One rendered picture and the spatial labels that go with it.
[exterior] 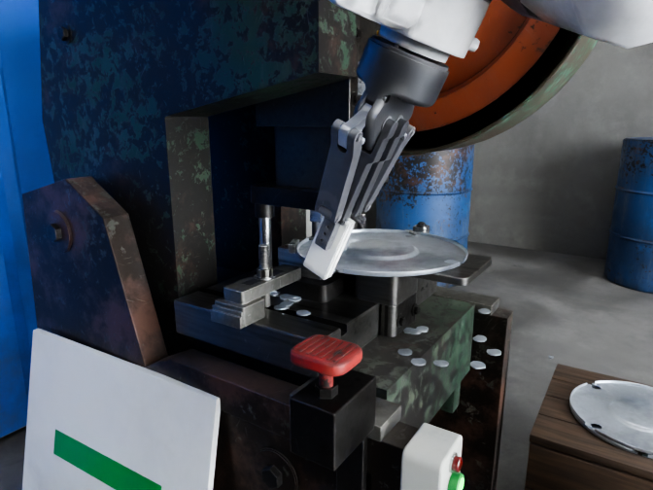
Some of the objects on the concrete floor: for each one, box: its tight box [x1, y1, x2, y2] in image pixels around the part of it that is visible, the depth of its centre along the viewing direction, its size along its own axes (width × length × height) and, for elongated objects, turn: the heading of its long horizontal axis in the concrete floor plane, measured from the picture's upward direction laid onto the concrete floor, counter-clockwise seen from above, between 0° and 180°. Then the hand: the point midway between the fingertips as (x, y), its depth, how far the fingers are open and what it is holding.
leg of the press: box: [22, 176, 419, 490], centre depth 87 cm, size 92×12×90 cm, turn 57°
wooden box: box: [525, 364, 653, 490], centre depth 116 cm, size 40×38×35 cm
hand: (327, 244), depth 52 cm, fingers closed
